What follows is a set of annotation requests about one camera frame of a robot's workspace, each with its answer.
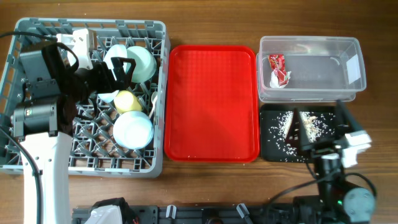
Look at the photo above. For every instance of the white tissue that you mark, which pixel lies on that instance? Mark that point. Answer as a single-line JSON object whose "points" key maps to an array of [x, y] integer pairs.
{"points": [[279, 79]]}

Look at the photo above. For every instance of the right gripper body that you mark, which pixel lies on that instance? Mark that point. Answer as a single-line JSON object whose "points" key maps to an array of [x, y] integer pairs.
{"points": [[321, 147]]}

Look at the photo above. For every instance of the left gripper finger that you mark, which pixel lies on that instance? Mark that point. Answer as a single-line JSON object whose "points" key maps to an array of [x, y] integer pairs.
{"points": [[122, 78], [108, 97]]}

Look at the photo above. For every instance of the small green saucer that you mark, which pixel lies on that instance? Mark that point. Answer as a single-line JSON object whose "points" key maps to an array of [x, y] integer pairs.
{"points": [[133, 130]]}

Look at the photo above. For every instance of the red plastic tray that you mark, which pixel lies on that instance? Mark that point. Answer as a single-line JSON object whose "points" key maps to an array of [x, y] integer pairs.
{"points": [[212, 106]]}

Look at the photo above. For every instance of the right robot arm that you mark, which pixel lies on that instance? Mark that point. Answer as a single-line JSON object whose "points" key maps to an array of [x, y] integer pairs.
{"points": [[338, 200]]}

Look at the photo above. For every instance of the light blue plate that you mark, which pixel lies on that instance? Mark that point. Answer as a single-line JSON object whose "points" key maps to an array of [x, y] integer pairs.
{"points": [[117, 50]]}

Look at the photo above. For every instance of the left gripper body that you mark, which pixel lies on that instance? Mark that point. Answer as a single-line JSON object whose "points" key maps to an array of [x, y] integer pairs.
{"points": [[98, 79]]}

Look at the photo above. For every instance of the black waste tray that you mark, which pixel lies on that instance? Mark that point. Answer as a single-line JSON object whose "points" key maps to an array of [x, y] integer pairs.
{"points": [[273, 146]]}

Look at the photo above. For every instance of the rice and food scraps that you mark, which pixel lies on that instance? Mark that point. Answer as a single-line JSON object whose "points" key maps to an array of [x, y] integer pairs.
{"points": [[308, 124]]}

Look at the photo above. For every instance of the red snack wrapper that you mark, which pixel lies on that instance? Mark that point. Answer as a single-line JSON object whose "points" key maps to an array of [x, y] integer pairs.
{"points": [[277, 61]]}

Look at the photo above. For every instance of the clear plastic bin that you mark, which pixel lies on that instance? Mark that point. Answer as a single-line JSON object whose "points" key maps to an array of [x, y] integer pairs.
{"points": [[323, 69]]}

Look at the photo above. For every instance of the yellow plastic cup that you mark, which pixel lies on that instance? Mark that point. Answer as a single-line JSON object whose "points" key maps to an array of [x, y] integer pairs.
{"points": [[125, 101]]}

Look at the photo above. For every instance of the grey dishwasher rack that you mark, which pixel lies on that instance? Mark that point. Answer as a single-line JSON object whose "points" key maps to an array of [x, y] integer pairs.
{"points": [[94, 150]]}

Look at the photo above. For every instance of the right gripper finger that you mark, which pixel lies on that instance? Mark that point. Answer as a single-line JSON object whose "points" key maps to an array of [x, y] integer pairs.
{"points": [[297, 134], [344, 120]]}

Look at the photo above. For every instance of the mint green bowl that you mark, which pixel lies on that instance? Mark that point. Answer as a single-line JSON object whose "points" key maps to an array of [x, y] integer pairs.
{"points": [[146, 65]]}

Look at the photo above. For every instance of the white plastic fork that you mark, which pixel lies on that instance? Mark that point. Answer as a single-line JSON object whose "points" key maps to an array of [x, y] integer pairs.
{"points": [[153, 101]]}

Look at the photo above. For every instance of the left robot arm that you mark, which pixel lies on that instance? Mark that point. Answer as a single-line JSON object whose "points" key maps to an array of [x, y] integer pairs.
{"points": [[42, 125]]}

